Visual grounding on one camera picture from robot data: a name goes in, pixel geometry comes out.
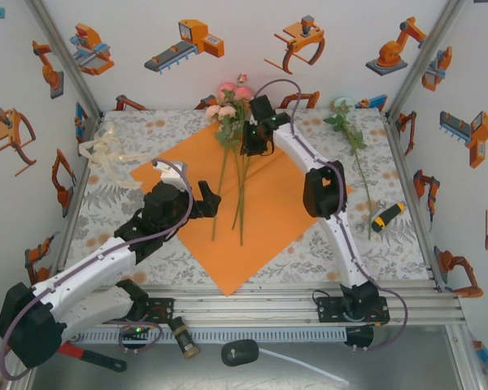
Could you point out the cream ribbon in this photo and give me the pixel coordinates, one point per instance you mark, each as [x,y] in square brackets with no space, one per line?
[99,156]

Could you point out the orange wrapping paper sheet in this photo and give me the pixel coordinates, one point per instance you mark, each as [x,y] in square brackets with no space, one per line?
[268,211]

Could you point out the small circuit board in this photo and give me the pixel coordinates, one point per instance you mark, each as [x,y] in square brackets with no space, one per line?
[136,331]

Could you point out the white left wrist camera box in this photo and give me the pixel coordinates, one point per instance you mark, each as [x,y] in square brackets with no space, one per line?
[172,174]

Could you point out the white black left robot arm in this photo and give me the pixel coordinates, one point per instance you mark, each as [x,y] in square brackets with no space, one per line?
[85,264]

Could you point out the aluminium side rail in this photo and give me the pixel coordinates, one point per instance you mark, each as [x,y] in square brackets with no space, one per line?
[395,134]
[88,146]

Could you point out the peach fake flower stem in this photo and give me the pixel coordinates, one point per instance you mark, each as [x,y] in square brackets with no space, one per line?
[213,111]

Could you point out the mint fake flower stem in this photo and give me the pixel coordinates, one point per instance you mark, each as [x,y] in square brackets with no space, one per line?
[341,103]

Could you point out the silver open-end spanner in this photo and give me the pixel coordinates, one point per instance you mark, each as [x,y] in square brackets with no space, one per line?
[373,214]

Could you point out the slanted aluminium frame post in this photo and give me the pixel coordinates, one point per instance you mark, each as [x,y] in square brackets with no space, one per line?
[423,61]
[67,61]

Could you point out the yellow black screwdriver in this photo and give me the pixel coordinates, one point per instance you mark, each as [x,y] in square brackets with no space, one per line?
[384,219]

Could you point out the small brown bottle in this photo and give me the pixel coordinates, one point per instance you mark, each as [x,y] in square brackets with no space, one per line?
[184,337]

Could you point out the aluminium frame leg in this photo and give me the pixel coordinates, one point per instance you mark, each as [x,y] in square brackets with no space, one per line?
[463,357]

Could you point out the aluminium table rail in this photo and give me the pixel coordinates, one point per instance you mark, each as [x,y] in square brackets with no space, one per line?
[244,304]

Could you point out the floral table cloth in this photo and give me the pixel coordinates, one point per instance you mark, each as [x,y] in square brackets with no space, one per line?
[309,260]

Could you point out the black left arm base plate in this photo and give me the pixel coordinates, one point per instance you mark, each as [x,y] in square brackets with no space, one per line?
[162,310]

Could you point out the pink fake flower stem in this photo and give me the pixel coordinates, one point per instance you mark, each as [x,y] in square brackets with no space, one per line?
[227,87]
[244,94]

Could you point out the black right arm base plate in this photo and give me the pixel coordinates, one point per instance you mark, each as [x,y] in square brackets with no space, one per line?
[327,310]

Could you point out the red pipe wrench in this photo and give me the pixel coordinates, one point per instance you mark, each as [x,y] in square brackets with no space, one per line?
[101,359]

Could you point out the black computer mouse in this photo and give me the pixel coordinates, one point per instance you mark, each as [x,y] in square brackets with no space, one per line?
[240,353]

